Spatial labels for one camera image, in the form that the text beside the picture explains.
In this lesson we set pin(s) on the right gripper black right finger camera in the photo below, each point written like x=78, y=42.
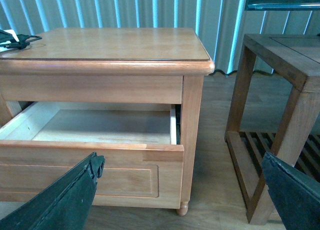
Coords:
x=295, y=195

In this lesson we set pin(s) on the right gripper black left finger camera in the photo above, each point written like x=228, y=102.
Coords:
x=65, y=204

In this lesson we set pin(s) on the wooden drawer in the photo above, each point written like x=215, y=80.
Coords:
x=140, y=143

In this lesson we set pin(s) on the white charger block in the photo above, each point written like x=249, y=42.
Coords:
x=7, y=37

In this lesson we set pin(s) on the light wooden nightstand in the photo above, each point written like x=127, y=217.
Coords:
x=112, y=65

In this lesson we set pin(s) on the grey pleated curtain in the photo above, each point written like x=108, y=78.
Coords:
x=220, y=24

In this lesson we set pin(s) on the dark green shelf edge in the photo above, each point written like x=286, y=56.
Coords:
x=282, y=5

